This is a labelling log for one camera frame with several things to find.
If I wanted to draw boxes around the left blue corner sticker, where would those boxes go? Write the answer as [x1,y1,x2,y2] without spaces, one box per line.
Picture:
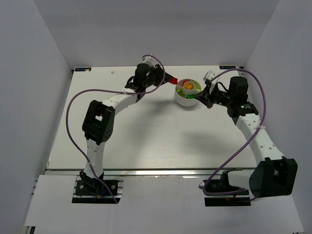
[75,67,92,72]

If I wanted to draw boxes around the light green small lego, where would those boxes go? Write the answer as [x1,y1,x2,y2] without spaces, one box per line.
[192,80,201,92]

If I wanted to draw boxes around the yellow and green lego stack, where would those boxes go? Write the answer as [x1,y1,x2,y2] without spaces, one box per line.
[183,82,195,90]

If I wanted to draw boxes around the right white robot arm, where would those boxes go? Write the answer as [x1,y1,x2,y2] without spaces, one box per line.
[195,76,298,198]

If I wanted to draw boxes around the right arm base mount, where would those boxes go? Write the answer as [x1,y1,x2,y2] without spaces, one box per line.
[204,171,251,207]

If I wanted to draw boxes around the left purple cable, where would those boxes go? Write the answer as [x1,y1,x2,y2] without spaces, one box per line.
[66,54,168,204]

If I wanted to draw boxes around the red long lego brick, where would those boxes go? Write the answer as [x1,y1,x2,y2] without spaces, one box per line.
[169,78,178,85]

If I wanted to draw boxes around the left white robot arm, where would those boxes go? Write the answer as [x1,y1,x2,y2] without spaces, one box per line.
[79,63,177,193]

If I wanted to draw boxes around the right blue corner sticker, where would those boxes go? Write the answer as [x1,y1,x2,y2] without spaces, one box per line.
[219,65,236,70]

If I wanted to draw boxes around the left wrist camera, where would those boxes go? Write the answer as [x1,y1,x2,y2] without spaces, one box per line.
[142,53,156,68]

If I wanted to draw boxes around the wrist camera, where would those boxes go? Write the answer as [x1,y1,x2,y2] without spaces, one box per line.
[142,53,156,68]
[203,70,219,94]

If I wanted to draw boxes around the white round divided container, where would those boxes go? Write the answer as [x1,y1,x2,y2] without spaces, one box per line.
[174,79,201,107]

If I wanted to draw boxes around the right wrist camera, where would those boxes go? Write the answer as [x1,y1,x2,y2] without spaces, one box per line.
[203,70,219,94]

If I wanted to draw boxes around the dark green lego brick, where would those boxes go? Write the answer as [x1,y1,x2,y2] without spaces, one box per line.
[186,94,195,99]

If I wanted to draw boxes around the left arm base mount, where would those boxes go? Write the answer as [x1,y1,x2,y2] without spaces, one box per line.
[72,178,123,204]

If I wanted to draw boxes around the blue corner sticker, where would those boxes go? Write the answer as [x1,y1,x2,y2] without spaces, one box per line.
[75,67,92,72]
[219,65,236,70]

